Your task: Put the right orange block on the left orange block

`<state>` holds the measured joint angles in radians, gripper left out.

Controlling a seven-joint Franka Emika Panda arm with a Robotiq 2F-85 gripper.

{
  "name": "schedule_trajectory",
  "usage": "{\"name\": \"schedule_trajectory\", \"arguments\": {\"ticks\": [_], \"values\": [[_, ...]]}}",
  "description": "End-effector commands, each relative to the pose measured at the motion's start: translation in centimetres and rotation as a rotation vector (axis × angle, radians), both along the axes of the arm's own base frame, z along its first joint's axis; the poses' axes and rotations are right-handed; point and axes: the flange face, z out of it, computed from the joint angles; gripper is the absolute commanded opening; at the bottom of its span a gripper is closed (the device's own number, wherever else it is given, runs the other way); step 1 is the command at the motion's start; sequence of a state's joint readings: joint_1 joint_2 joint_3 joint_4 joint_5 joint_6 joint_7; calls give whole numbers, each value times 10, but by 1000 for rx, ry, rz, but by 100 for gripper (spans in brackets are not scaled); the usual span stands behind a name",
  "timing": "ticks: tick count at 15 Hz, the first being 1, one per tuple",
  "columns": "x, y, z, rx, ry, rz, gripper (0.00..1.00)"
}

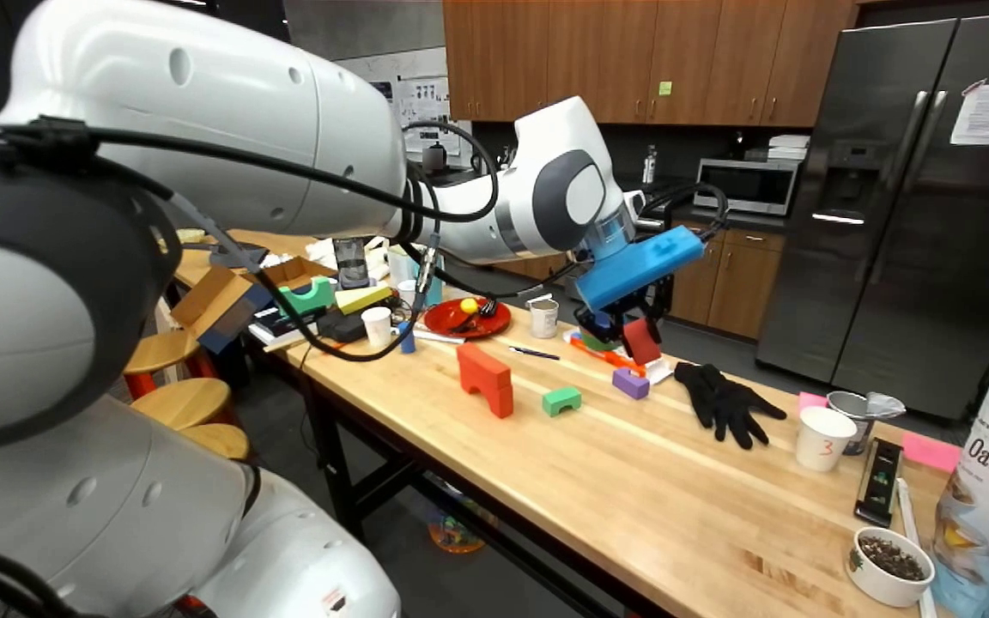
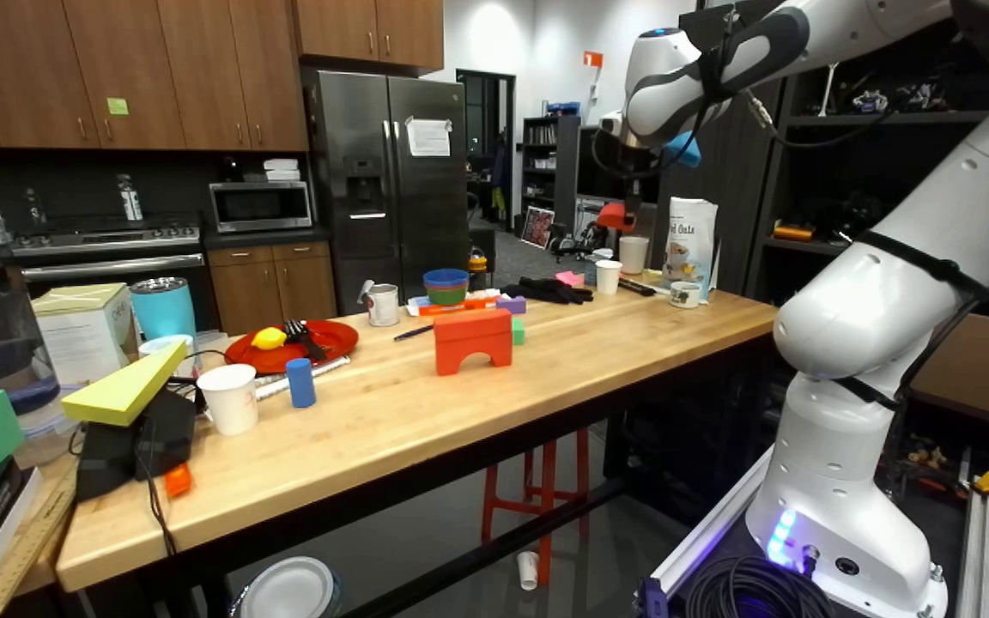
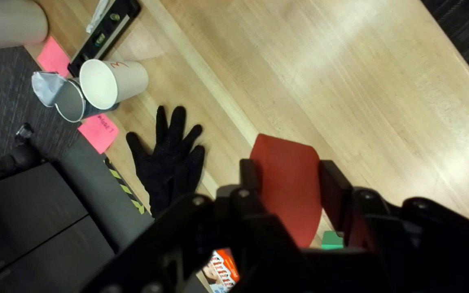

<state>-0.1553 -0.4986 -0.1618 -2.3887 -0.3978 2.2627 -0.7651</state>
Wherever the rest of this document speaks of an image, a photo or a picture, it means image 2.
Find blue green bowl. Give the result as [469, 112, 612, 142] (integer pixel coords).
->
[423, 268, 469, 305]

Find teal tumbler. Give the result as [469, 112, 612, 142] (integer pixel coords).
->
[129, 279, 195, 338]

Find yellow lemon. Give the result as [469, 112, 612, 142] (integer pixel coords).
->
[250, 326, 288, 351]

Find red stool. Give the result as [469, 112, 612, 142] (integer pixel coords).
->
[480, 429, 590, 541]

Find purple small block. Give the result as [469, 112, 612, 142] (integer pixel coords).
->
[494, 298, 525, 316]

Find white paper cup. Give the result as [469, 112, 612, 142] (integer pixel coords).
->
[592, 261, 620, 295]
[195, 365, 256, 437]

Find blue cylinder block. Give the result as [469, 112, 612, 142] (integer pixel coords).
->
[283, 356, 317, 409]

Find black plastic fork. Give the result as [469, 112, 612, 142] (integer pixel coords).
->
[283, 320, 326, 361]

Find red plate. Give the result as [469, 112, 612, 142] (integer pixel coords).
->
[223, 320, 358, 375]

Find black glove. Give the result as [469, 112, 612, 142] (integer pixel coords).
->
[503, 279, 592, 305]

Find pink sticky pad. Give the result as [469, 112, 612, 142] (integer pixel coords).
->
[555, 270, 584, 287]

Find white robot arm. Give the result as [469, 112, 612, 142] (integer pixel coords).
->
[620, 0, 989, 618]

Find small orange block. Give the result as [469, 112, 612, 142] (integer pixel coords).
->
[598, 202, 634, 234]

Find silver microwave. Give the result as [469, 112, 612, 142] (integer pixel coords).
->
[209, 182, 313, 234]

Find white paper cup left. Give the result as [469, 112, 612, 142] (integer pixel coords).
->
[195, 365, 256, 437]

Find stainless steel refrigerator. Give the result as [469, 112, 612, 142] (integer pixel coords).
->
[306, 70, 469, 311]

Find oats bag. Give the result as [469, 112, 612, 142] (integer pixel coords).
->
[663, 195, 717, 305]

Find green small block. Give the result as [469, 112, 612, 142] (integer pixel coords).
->
[510, 320, 525, 347]

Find yellow wedge block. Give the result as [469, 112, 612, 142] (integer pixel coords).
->
[60, 338, 190, 424]

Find large orange arch block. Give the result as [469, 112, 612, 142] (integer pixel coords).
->
[431, 310, 510, 375]

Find black oven stove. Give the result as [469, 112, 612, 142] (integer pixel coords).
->
[9, 223, 218, 328]

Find white mug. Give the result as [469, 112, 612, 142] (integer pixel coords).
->
[359, 280, 398, 326]

